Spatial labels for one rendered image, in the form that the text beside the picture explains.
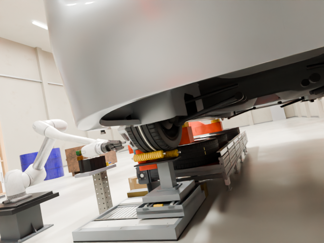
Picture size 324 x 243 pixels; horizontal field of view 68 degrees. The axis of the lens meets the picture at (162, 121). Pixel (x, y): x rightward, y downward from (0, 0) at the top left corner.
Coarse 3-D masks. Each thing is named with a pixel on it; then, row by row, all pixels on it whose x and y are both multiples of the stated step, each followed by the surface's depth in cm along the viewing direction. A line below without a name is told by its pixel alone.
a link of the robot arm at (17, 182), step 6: (6, 174) 220; (12, 174) 219; (18, 174) 222; (24, 174) 228; (6, 180) 217; (12, 180) 217; (18, 180) 220; (24, 180) 225; (6, 186) 216; (12, 186) 216; (18, 186) 219; (24, 186) 224; (6, 192) 217; (12, 192) 216; (18, 192) 218
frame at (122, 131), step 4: (120, 128) 176; (124, 128) 175; (120, 132) 177; (124, 132) 177; (124, 136) 180; (128, 136) 180; (128, 140) 184; (132, 144) 189; (132, 148) 190; (136, 148) 189
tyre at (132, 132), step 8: (128, 128) 169; (136, 128) 168; (144, 128) 165; (152, 128) 163; (160, 128) 169; (136, 136) 170; (144, 136) 169; (152, 136) 168; (160, 136) 167; (176, 136) 197; (136, 144) 175; (144, 144) 174; (152, 144) 174; (160, 144) 172; (168, 144) 177; (176, 144) 192; (144, 152) 186
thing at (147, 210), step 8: (192, 192) 186; (200, 192) 202; (184, 200) 177; (192, 200) 181; (136, 208) 174; (144, 208) 171; (152, 208) 169; (160, 208) 166; (168, 208) 164; (176, 208) 162; (184, 208) 162; (144, 216) 171; (152, 216) 169; (160, 216) 166; (168, 216) 164
